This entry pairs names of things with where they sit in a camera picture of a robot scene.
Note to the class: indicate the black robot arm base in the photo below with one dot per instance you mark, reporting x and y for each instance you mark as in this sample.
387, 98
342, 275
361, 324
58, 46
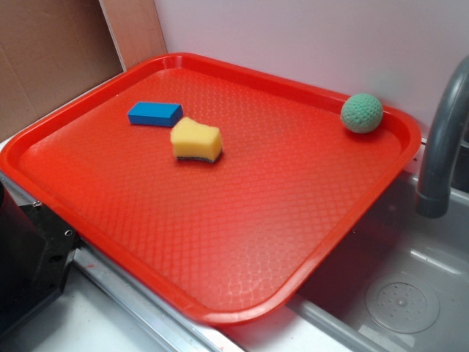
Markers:
36, 251

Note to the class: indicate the green textured ball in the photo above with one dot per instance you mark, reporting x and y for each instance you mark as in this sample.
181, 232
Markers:
362, 113

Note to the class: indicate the yellow sponge with dark base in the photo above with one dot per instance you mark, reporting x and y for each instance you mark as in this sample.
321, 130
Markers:
193, 140

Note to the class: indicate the blue rectangular block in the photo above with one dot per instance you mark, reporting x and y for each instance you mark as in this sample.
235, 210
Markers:
155, 114

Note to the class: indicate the grey toy sink basin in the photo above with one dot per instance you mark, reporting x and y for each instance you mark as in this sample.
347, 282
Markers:
397, 282

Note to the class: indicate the grey curved faucet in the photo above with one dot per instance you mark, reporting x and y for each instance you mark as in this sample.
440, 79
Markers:
445, 162

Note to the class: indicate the brown cardboard panel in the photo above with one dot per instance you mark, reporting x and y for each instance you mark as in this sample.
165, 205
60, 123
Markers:
54, 51

